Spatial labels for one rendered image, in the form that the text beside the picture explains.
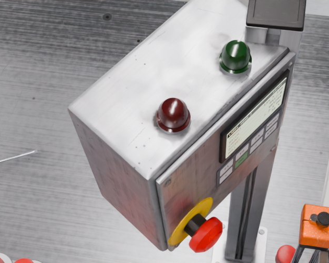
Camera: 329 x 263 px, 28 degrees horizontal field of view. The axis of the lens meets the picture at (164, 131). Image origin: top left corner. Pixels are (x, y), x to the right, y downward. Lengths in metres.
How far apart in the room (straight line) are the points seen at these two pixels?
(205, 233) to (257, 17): 0.20
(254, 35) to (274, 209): 0.67
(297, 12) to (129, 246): 0.70
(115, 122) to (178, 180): 0.07
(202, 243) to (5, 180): 0.68
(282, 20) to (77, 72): 0.83
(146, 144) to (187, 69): 0.07
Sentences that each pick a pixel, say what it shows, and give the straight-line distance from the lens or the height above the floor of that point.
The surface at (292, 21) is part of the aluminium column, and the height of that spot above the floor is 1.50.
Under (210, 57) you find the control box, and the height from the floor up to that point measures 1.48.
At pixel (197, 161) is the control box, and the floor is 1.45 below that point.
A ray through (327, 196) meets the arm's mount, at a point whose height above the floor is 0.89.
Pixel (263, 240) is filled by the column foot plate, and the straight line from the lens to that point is 1.14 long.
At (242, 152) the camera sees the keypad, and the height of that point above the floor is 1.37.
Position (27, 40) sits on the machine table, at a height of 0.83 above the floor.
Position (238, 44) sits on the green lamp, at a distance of 0.51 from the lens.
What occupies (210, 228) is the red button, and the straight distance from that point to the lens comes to 0.61.
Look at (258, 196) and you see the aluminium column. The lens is 0.84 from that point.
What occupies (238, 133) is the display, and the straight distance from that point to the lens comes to 0.54.
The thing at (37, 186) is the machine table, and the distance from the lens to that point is 1.21.
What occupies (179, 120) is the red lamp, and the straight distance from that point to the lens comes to 0.48.
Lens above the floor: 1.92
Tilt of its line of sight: 63 degrees down
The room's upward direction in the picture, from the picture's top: 7 degrees counter-clockwise
